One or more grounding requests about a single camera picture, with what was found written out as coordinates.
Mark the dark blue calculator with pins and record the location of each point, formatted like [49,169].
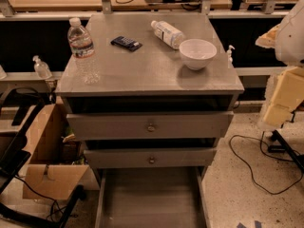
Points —
[126,43]

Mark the middle grey drawer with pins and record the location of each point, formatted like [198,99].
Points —
[149,157]

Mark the top grey drawer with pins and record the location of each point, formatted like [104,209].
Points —
[129,126]

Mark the grey three-drawer cabinet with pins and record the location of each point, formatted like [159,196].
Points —
[151,79]

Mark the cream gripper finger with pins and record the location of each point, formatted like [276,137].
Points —
[287,97]
[268,39]

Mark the black chair frame left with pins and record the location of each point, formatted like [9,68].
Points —
[13,157]

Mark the clear sanitizer pump bottle left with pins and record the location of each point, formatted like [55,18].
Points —
[41,68]

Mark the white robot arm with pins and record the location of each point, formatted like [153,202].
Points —
[289,49]

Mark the clear plastic water bottle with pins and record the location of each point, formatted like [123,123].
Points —
[83,51]

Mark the white ceramic bowl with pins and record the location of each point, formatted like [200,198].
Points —
[197,54]

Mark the small white pump bottle right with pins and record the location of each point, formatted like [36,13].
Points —
[231,48]

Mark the bottom open grey drawer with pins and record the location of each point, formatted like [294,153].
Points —
[166,197]

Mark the black stand base right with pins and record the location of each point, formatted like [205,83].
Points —
[284,147]

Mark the open cardboard box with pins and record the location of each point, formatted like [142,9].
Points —
[46,173]

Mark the white labelled bottle lying down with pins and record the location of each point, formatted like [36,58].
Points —
[168,34]

